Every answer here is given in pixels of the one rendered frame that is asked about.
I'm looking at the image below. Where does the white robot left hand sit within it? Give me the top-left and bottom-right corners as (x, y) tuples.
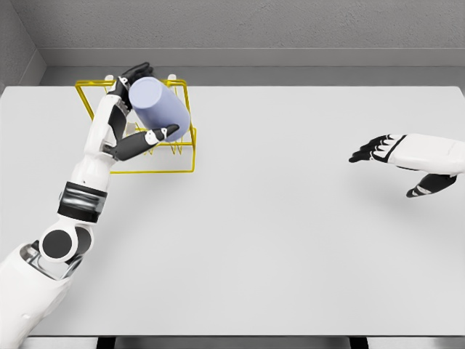
(83, 62), (180, 162)

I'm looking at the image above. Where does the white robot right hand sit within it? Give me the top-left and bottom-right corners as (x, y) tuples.
(348, 133), (465, 198)

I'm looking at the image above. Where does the lavender cup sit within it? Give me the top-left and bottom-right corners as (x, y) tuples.
(128, 76), (191, 142)

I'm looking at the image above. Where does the yellow wire cup holder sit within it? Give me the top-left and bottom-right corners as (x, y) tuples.
(75, 73), (198, 175)

